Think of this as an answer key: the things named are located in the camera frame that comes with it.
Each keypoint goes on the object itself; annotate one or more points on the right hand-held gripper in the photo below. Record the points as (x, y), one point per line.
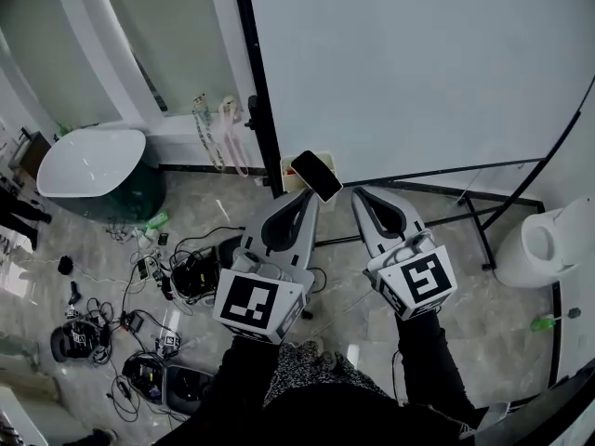
(425, 279)

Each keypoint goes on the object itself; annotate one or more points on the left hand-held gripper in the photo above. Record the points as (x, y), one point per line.
(248, 302)

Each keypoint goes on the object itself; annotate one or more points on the black and white whiteboard eraser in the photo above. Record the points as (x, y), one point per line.
(316, 174)

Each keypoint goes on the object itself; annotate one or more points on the person's right forearm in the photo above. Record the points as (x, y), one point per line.
(427, 365)

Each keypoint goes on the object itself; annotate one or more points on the person's left forearm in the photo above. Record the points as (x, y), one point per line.
(241, 374)

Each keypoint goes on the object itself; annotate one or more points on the cream marker holder box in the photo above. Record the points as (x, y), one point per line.
(288, 183)

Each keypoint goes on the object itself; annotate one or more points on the small black square box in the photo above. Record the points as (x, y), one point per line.
(163, 239)

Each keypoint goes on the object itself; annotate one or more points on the green wet wipes packet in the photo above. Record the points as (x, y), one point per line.
(156, 220)

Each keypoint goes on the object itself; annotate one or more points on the white open-lid toilet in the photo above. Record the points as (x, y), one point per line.
(525, 258)

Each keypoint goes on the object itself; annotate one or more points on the person's speckled garment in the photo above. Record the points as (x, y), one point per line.
(316, 374)

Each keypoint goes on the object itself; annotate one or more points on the black smartphone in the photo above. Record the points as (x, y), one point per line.
(143, 268)

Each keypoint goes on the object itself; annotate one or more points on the white tube with tag block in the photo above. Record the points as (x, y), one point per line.
(169, 337)

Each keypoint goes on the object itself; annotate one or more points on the small black screen device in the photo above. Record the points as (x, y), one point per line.
(133, 322)

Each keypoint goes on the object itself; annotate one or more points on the black open equipment case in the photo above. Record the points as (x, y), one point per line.
(183, 390)

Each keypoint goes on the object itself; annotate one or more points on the person's black top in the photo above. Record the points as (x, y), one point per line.
(325, 421)

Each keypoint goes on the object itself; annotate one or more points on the white oval basin green base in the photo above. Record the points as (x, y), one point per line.
(88, 165)

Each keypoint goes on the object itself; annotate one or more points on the small black round object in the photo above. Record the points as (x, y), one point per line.
(65, 265)

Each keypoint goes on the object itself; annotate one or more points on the black headset with tags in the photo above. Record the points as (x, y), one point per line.
(60, 344)

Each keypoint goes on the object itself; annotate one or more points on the dark wooden cabinet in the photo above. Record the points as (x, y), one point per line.
(32, 153)

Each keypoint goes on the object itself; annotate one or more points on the whiteboard with black frame stand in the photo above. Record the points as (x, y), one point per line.
(409, 77)

